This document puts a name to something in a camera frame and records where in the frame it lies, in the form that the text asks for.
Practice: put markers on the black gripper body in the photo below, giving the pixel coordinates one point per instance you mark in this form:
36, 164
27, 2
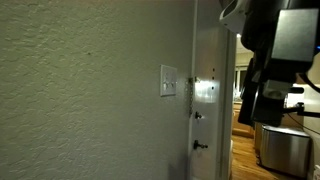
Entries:
284, 37

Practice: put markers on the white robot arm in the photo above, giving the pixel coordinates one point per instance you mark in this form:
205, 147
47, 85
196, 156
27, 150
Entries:
235, 13

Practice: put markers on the white door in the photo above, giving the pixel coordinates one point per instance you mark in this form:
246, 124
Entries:
212, 87

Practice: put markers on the stainless steel trash can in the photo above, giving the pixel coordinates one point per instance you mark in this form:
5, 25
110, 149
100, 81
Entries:
285, 150

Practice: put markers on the dark deadbolt knob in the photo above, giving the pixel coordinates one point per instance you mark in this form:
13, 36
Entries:
198, 115

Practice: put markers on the white double light switch plate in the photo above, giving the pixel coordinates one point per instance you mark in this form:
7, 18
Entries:
168, 80

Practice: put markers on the dark door lever handle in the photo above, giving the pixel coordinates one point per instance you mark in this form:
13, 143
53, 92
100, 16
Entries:
197, 145

